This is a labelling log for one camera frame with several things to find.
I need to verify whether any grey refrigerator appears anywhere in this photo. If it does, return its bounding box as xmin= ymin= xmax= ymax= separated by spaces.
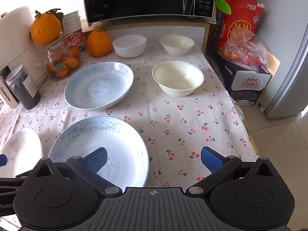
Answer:
xmin=261 ymin=0 xmax=308 ymax=119

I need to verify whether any plastic bag of oranges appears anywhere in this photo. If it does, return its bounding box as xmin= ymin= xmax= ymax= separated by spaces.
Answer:
xmin=218 ymin=26 xmax=270 ymax=70

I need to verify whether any small clear glass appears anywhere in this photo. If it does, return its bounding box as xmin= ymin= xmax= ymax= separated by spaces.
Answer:
xmin=33 ymin=60 xmax=47 ymax=71

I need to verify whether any dark labelled jar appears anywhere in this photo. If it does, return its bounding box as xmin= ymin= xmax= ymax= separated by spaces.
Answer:
xmin=5 ymin=64 xmax=42 ymax=110

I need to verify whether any large orange with stem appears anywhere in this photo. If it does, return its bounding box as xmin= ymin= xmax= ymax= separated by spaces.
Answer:
xmin=87 ymin=28 xmax=113 ymax=58

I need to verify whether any white wooden microwave stand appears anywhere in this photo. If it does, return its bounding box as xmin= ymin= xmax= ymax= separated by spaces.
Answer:
xmin=82 ymin=17 xmax=210 ymax=53

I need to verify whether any pile of small mandarins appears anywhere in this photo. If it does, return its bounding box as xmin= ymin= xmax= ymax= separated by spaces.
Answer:
xmin=46 ymin=47 xmax=80 ymax=79

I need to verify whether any large orange with leaves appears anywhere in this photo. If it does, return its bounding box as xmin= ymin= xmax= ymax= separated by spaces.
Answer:
xmin=31 ymin=8 xmax=64 ymax=46

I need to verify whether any white appliance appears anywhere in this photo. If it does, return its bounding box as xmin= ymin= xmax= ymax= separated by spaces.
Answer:
xmin=0 ymin=6 xmax=49 ymax=89

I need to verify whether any red carton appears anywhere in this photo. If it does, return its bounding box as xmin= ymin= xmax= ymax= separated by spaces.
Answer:
xmin=212 ymin=0 xmax=265 ymax=53

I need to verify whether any red printed paper cup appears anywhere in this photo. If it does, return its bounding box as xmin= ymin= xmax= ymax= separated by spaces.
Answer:
xmin=64 ymin=28 xmax=84 ymax=53

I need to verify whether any blue patterned plate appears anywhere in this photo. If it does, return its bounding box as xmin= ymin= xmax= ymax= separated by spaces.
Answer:
xmin=48 ymin=115 xmax=150 ymax=189
xmin=64 ymin=62 xmax=134 ymax=111

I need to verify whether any white remote control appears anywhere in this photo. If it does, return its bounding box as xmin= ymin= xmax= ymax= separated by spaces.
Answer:
xmin=0 ymin=74 xmax=19 ymax=109

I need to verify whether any white floral plate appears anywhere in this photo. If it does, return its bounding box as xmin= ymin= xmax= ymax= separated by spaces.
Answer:
xmin=0 ymin=128 xmax=44 ymax=181

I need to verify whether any large cream bowl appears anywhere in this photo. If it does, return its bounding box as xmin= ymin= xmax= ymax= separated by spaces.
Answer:
xmin=152 ymin=61 xmax=204 ymax=97

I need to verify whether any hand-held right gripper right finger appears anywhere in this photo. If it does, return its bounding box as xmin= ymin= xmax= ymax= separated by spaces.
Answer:
xmin=185 ymin=146 xmax=276 ymax=195

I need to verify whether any clear glass jar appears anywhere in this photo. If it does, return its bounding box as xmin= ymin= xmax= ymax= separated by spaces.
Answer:
xmin=34 ymin=32 xmax=81 ymax=81

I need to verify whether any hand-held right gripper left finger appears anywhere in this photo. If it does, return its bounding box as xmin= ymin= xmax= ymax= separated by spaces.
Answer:
xmin=31 ymin=147 xmax=122 ymax=195

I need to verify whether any small cream bowl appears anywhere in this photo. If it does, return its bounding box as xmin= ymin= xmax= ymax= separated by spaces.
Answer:
xmin=159 ymin=34 xmax=195 ymax=56

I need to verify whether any blue and white carton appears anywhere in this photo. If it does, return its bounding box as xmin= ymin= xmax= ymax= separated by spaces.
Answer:
xmin=214 ymin=50 xmax=281 ymax=106

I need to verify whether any cherry print tablecloth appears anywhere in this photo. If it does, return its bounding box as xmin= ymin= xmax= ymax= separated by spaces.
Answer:
xmin=0 ymin=35 xmax=257 ymax=230

